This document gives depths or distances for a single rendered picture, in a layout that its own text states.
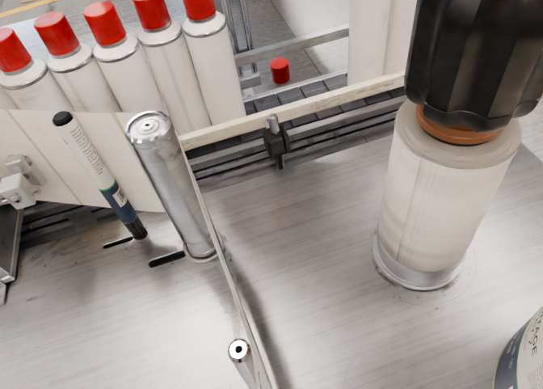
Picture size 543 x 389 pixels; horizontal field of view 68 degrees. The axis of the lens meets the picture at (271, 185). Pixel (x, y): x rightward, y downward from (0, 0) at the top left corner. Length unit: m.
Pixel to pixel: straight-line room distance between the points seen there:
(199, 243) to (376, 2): 0.35
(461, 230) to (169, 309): 0.29
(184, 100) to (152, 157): 0.21
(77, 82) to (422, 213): 0.39
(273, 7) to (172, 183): 0.68
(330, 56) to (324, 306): 0.51
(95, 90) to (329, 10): 0.58
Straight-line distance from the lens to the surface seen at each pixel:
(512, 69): 0.25
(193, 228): 0.41
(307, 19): 0.92
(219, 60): 0.51
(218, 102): 0.54
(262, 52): 0.59
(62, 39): 0.50
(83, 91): 0.52
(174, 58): 0.51
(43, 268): 0.55
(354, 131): 0.63
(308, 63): 0.79
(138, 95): 0.52
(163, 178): 0.35
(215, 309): 0.44
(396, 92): 0.64
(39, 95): 0.52
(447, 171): 0.30
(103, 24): 0.48
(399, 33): 0.60
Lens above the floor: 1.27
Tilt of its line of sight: 50 degrees down
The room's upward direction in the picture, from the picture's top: 10 degrees counter-clockwise
